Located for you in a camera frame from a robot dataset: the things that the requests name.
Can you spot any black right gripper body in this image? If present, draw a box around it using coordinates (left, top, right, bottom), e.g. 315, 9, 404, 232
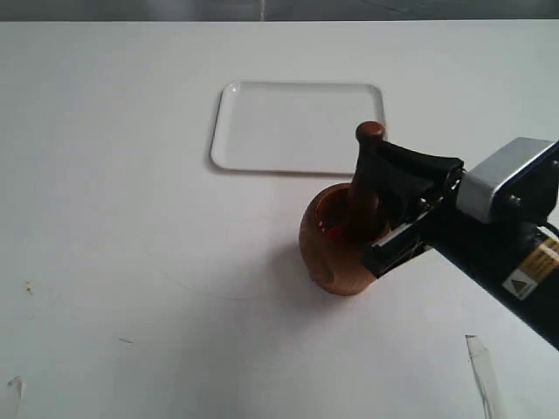
362, 168, 558, 347

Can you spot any brown wooden pestle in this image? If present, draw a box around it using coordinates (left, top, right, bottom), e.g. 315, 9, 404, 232
347, 121, 384, 243

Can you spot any dark red rounded object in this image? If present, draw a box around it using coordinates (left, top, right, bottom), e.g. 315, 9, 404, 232
324, 223, 347, 243

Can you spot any brown wooden mortar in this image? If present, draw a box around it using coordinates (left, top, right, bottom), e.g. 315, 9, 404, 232
299, 183, 390, 296

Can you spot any white rectangular tray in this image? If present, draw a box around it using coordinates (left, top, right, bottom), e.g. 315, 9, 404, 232
210, 81, 385, 176

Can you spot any clear tape strip right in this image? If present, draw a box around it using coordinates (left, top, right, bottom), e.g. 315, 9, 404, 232
465, 335, 500, 418

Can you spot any clear tape scrap left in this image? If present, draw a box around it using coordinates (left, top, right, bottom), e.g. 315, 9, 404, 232
7, 376, 25, 401

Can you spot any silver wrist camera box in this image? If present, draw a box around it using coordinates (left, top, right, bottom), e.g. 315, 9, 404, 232
456, 137, 556, 224

